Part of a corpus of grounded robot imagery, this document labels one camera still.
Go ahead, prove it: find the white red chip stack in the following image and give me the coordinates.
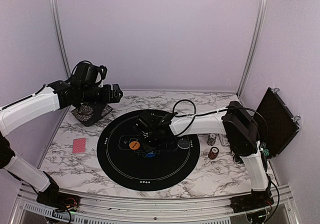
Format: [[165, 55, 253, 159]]
[[206, 133, 217, 146]]

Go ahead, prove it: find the orange big blind button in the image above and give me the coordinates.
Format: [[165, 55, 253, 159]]
[[129, 141, 141, 151]]

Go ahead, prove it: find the red brown chip stack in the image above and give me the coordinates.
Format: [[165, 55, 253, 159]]
[[208, 146, 220, 160]]

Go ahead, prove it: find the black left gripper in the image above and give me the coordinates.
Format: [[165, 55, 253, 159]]
[[80, 83, 123, 106]]

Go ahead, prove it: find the black dealer button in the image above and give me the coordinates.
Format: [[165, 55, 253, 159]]
[[177, 138, 191, 150]]

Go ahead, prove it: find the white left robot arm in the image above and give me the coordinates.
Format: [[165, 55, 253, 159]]
[[0, 60, 123, 207]]

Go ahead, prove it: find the black poker chip case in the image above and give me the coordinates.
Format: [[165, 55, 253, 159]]
[[254, 87, 300, 159]]

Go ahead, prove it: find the round black poker mat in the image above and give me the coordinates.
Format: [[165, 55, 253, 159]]
[[96, 109, 201, 192]]

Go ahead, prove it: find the red playing card deck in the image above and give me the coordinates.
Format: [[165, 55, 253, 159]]
[[72, 138, 87, 155]]

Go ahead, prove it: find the blue small blind button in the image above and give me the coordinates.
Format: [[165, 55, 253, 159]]
[[145, 151, 157, 158]]

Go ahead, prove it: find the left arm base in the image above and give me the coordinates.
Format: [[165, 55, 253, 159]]
[[36, 183, 80, 212]]

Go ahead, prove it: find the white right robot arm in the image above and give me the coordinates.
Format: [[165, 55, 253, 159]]
[[134, 101, 271, 208]]

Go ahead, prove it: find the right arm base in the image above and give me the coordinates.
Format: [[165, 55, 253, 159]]
[[230, 191, 275, 223]]

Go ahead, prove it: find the black floral patterned pouch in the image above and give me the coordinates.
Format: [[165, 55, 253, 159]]
[[71, 103, 113, 127]]

